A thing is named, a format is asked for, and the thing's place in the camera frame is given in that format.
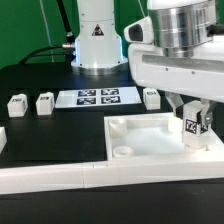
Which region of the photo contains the white square table top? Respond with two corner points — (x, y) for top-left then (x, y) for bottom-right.
(104, 113), (224, 163)

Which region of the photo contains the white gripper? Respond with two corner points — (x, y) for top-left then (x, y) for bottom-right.
(124, 16), (224, 128)

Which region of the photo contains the white plate with fiducial tags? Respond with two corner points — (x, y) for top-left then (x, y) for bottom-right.
(55, 87), (141, 108)

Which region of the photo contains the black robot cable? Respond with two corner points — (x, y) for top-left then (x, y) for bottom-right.
(18, 0), (78, 65)

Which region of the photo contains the white L-shaped obstacle fence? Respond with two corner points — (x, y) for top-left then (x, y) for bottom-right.
(0, 126), (224, 196)

